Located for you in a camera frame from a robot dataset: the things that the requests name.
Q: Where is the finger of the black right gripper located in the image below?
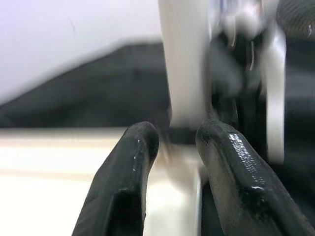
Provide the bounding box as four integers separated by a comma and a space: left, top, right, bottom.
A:
169, 126, 197, 145

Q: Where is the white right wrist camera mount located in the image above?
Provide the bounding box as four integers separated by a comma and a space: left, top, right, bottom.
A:
221, 0, 287, 164

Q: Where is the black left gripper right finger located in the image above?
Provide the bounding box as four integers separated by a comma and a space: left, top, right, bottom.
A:
195, 118, 315, 236

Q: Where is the white plastic table leg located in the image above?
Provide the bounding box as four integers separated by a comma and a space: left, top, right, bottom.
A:
157, 0, 215, 128

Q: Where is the black fabric table cover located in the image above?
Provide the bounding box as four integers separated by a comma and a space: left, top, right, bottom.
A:
0, 36, 315, 236

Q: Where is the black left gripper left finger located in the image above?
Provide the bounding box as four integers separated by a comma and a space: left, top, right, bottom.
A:
71, 121, 160, 236

